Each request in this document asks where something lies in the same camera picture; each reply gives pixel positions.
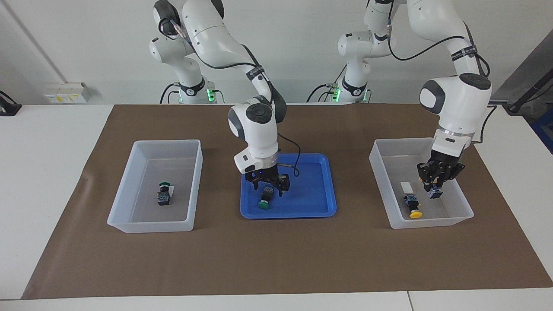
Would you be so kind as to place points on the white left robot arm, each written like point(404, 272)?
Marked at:
point(458, 99)

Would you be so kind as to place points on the blue crate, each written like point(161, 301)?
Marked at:
point(545, 129)

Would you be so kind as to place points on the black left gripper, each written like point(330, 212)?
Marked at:
point(443, 168)

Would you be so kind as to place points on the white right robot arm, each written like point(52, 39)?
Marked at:
point(255, 125)

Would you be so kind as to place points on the green push button switch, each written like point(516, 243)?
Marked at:
point(164, 198)
point(264, 203)

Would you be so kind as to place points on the blue plastic tray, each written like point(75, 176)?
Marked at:
point(311, 198)

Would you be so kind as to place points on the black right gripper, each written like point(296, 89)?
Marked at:
point(265, 175)

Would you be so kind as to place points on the black pole stand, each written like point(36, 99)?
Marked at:
point(518, 105)

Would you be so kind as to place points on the translucent white plastic box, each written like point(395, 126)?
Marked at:
point(391, 181)
point(138, 207)

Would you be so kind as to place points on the yellow push button switch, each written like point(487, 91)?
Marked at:
point(434, 193)
point(412, 203)

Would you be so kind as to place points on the black clamp mount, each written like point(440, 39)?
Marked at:
point(8, 109)

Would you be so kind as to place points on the white wall socket box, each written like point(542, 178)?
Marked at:
point(65, 97)

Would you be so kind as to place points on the brown paper table mat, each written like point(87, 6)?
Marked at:
point(276, 259)

